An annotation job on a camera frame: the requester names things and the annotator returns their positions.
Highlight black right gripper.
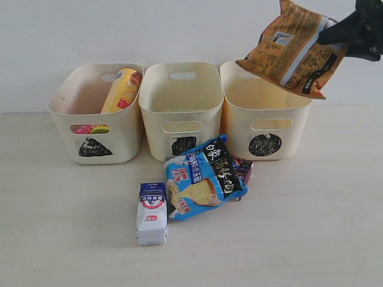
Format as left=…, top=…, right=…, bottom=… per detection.
left=318, top=1, right=382, bottom=62

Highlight orange instant noodle bag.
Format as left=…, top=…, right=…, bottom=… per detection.
left=236, top=1, right=350, bottom=99

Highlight blue instant noodle bag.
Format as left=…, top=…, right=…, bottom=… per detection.
left=164, top=134, right=248, bottom=221

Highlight yellow Lays chips can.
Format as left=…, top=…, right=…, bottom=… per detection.
left=101, top=68, right=142, bottom=114

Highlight pink Lays chips can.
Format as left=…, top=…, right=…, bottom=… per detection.
left=74, top=124, right=96, bottom=135

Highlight cream bin with circle mark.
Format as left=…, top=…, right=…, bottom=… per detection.
left=220, top=61, right=312, bottom=161

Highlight small dark purple box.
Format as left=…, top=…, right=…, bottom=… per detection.
left=232, top=156, right=253, bottom=185

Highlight cream bin with square mark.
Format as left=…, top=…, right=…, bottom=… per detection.
left=139, top=62, right=224, bottom=162

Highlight cream bin with triangle mark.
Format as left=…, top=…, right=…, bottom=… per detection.
left=48, top=63, right=145, bottom=164

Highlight white blue milk carton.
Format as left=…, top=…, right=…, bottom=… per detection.
left=136, top=182, right=168, bottom=246

